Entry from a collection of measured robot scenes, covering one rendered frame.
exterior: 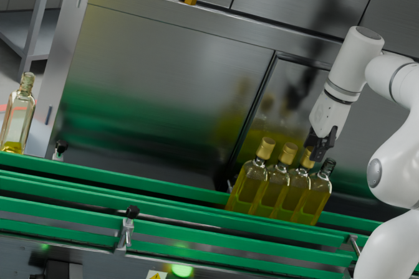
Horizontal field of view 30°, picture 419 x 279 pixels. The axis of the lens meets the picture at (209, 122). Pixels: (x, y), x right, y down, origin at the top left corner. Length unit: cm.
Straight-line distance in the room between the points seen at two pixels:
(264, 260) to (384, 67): 58
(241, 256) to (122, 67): 53
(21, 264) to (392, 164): 87
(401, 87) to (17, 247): 89
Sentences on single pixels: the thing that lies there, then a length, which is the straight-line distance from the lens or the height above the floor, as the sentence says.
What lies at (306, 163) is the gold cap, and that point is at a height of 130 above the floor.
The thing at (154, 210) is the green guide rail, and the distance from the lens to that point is 185.
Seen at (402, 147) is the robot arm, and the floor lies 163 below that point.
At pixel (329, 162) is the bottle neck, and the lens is 193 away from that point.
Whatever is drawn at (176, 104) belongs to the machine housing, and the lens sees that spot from 194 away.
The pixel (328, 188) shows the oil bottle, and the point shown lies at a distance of 196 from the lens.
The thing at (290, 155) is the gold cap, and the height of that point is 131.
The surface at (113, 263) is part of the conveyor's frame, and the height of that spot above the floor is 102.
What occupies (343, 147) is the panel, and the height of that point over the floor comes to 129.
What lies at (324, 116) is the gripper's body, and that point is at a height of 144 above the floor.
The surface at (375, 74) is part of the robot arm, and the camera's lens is 162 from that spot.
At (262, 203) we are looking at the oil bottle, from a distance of 193.
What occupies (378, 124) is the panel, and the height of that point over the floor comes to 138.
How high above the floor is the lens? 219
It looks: 28 degrees down
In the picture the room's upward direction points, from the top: 21 degrees clockwise
